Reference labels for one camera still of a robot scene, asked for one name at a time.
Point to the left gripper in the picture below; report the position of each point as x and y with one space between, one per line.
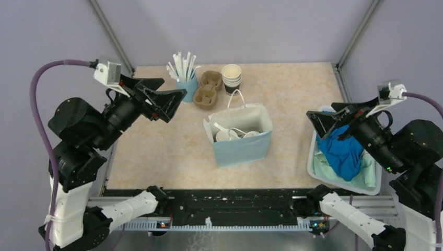
166 102

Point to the white wrapped straws bundle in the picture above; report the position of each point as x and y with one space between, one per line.
184 68

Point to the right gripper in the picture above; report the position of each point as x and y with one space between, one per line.
324 122

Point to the blue cloth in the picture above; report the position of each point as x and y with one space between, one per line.
343 156

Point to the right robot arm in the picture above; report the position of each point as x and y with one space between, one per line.
411 154

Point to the blue and white paper bag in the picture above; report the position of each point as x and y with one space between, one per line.
241 117

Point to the white straw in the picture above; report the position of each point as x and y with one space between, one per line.
221 128

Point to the white plastic basket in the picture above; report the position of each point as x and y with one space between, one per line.
373 191

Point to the white plastic cup lid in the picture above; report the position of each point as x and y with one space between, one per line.
226 136

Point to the stack of paper cups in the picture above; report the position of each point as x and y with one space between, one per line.
232 76

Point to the brown cardboard cup carrier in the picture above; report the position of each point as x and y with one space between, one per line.
205 96

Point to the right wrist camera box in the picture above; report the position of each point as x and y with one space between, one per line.
390 93

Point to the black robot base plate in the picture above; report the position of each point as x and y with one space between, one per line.
237 207

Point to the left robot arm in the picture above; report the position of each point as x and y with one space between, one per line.
85 132

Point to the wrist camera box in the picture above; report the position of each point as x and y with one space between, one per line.
108 72
390 93

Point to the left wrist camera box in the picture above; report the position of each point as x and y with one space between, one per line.
108 72

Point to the blue straw holder cup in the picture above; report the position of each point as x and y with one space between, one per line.
190 86

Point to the light green cloth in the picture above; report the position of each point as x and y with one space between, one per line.
366 178

